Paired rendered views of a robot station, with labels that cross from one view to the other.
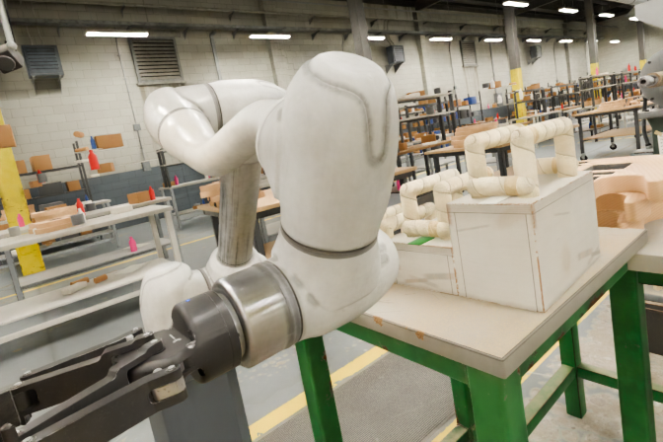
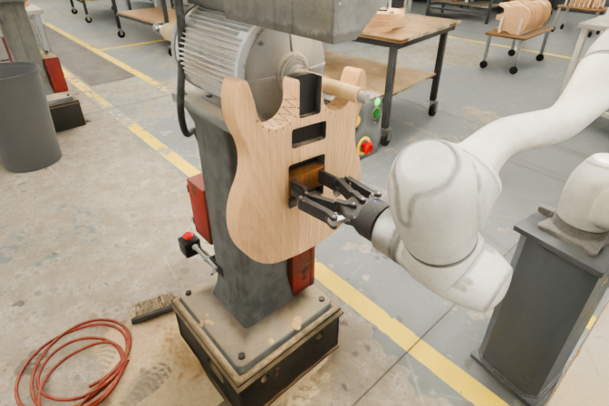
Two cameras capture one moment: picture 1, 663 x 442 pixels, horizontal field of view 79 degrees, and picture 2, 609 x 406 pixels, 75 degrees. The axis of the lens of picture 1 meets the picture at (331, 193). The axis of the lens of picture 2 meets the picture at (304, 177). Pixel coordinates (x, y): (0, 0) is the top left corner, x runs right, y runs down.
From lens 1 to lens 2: 0.54 m
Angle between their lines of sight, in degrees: 82
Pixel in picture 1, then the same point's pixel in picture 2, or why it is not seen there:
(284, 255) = not seen: hidden behind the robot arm
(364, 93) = (400, 185)
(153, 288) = (583, 170)
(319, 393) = not seen: hidden behind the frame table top
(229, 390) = (575, 286)
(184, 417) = (532, 265)
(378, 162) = (405, 225)
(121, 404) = (318, 210)
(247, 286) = (387, 218)
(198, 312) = (367, 208)
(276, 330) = (381, 246)
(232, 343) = (366, 232)
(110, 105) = not seen: outside the picture
